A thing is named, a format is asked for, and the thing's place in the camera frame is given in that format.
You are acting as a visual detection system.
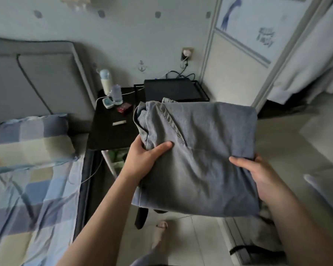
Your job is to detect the black cables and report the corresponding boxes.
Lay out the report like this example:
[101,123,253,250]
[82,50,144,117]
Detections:
[165,59,196,81]

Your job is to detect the person's left hand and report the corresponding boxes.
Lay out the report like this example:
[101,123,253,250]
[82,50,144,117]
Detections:
[119,134,174,187]

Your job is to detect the bed with plaid sheet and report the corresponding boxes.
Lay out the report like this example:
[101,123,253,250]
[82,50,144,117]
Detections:
[0,133,96,266]

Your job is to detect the grey padded headboard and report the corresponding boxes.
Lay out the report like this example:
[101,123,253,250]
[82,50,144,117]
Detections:
[0,37,98,134]

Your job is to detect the clear plastic bottle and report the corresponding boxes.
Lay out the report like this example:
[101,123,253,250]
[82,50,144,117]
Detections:
[111,84,124,106]

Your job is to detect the plaid pillow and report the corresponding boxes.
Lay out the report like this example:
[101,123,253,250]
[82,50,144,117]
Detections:
[0,113,78,176]

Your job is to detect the black desk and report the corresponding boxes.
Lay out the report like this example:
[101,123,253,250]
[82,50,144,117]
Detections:
[87,80,212,152]

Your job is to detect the white cable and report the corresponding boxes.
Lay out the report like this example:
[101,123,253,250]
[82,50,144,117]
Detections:
[80,158,104,184]

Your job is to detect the white t-shirt with script print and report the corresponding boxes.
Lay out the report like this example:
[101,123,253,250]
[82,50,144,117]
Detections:
[266,0,333,106]

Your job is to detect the person's right hand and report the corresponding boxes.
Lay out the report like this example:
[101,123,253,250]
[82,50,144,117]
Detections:
[229,155,293,206]

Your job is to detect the orange white hanging wall bag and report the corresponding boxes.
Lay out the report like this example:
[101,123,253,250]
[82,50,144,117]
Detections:
[60,0,92,8]

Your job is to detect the grey denim jeans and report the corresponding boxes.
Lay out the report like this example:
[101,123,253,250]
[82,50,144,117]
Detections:
[131,97,262,218]

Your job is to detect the small red box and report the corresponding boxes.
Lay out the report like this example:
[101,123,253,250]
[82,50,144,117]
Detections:
[116,102,133,114]

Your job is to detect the white bottle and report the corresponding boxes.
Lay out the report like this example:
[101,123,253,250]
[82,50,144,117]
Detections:
[99,69,114,96]

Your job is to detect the person's white shorts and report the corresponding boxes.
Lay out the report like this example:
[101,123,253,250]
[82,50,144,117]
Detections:
[130,251,167,266]

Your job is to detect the person's left forearm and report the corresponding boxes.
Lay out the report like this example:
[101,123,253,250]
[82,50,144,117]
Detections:
[58,177,143,266]

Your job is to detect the green bag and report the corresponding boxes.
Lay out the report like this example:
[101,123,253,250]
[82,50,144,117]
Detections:
[108,148,130,175]

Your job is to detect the person's right forearm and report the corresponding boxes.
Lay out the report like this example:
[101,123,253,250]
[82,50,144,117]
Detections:
[261,191,333,266]

